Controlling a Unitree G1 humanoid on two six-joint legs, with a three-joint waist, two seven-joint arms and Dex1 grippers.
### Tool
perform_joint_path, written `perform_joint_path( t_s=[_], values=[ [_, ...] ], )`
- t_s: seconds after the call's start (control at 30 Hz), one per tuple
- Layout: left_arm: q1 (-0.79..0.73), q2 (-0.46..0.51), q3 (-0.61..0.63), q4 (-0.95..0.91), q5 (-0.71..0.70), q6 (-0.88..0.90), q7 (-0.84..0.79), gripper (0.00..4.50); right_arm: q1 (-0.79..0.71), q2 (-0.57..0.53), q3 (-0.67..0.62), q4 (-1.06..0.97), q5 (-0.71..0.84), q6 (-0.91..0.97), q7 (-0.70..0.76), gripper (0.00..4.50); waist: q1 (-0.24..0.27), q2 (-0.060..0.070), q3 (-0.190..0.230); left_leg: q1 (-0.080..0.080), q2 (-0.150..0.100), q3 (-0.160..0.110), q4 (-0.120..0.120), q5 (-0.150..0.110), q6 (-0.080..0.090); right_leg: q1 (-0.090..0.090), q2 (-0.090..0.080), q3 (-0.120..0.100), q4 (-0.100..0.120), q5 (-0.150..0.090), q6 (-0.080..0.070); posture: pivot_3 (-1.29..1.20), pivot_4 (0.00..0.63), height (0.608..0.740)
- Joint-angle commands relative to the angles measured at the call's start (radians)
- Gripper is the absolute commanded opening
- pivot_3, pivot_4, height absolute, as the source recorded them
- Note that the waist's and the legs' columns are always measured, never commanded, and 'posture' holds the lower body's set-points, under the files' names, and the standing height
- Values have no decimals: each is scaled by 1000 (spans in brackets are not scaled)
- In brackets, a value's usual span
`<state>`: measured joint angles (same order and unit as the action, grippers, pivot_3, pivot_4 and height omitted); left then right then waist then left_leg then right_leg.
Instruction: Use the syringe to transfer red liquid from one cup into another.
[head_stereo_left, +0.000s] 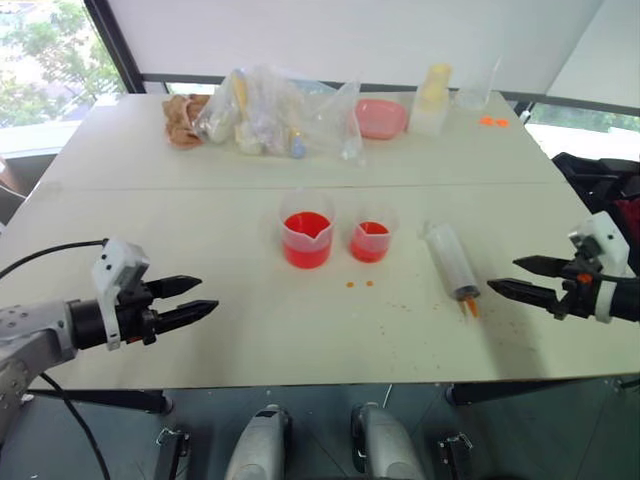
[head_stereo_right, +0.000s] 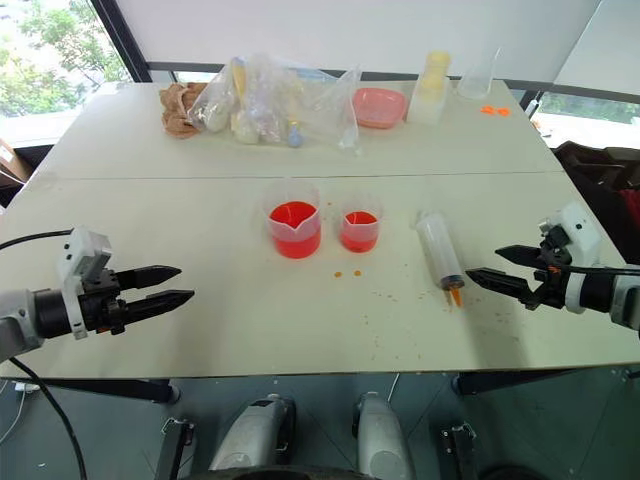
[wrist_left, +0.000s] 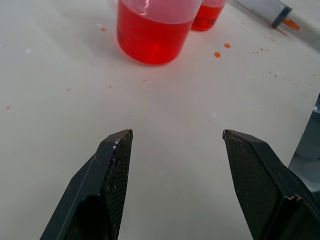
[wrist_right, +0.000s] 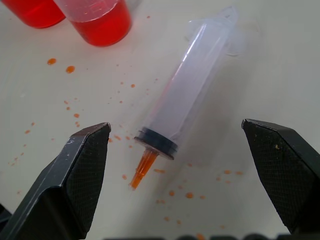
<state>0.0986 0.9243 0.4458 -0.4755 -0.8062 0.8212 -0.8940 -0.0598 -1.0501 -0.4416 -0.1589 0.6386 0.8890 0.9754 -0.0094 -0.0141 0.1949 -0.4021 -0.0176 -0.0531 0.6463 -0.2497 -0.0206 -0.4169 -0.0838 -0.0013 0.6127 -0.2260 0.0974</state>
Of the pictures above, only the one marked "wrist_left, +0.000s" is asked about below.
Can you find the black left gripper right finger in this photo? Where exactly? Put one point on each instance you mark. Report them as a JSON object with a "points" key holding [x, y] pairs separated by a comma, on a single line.
{"points": [[270, 190]]}

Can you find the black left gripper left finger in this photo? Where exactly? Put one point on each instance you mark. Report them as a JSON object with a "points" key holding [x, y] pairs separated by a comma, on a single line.
{"points": [[87, 190]]}

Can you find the large beaker with red liquid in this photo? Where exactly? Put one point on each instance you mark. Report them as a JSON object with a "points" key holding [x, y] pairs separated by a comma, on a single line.
{"points": [[152, 32]]}

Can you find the clear plastic syringe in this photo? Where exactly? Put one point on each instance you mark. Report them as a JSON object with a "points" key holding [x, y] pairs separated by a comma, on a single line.
{"points": [[270, 12]]}

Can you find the small beaker with red liquid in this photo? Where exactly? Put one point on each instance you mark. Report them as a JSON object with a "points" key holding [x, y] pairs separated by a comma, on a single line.
{"points": [[205, 17]]}

